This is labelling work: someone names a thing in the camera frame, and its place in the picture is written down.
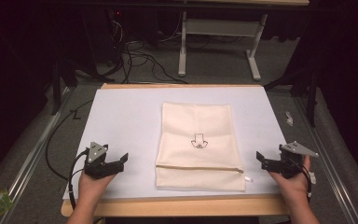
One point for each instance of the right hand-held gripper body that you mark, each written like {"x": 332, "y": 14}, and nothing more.
{"x": 292, "y": 158}

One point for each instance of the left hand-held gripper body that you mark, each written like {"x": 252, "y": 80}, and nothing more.
{"x": 94, "y": 161}

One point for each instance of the cream mesh zipper bag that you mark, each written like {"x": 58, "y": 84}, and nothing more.
{"x": 199, "y": 124}

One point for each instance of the person's left hand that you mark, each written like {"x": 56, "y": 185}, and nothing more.
{"x": 93, "y": 186}

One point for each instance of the person's right hand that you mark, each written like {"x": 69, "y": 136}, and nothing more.
{"x": 292, "y": 185}

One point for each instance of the small clear plastic piece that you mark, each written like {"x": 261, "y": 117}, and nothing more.
{"x": 289, "y": 118}

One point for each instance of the white table mat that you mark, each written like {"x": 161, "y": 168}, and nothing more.
{"x": 127, "y": 118}

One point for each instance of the black metal stand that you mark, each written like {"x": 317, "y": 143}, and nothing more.
{"x": 307, "y": 93}
{"x": 59, "y": 84}

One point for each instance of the wooden table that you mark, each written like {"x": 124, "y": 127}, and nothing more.
{"x": 183, "y": 207}

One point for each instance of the metal floor rail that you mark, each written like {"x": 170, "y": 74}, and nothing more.
{"x": 323, "y": 161}
{"x": 34, "y": 152}

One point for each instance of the white metal desk frame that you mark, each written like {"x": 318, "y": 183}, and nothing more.
{"x": 220, "y": 27}

